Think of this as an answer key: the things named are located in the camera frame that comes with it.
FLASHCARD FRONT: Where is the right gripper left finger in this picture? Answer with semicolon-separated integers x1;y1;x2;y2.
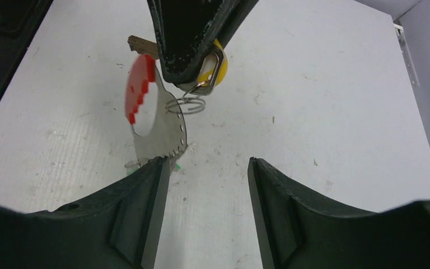
0;157;171;268

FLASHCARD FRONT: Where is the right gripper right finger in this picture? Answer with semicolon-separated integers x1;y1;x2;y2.
247;157;430;268

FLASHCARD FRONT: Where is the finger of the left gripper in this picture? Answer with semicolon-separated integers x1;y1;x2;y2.
146;0;259;85

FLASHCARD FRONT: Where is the metal key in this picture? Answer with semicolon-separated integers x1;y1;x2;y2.
127;35;216;96

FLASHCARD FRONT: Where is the red-handled metal key holder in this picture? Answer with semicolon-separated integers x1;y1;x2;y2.
124;54;205;170

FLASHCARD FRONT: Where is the yellow key tag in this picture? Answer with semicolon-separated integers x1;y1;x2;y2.
197;39;228;95

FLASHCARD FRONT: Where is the green key tag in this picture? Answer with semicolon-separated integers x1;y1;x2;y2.
125;163;183;175

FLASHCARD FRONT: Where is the aluminium right rail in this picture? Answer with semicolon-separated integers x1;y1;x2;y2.
394;23;419;89

